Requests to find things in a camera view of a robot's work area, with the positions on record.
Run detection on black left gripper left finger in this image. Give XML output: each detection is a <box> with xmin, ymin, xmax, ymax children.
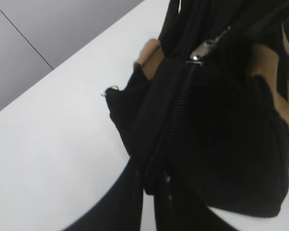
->
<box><xmin>67</xmin><ymin>158</ymin><xmax>143</xmax><ymax>231</ymax></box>

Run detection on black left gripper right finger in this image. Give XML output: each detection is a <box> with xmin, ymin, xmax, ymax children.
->
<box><xmin>154</xmin><ymin>191</ymin><xmax>231</xmax><ymax>231</ymax></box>

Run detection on black tote bag tan handles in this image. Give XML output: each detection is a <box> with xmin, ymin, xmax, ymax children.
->
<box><xmin>105</xmin><ymin>0</ymin><xmax>289</xmax><ymax>218</ymax></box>

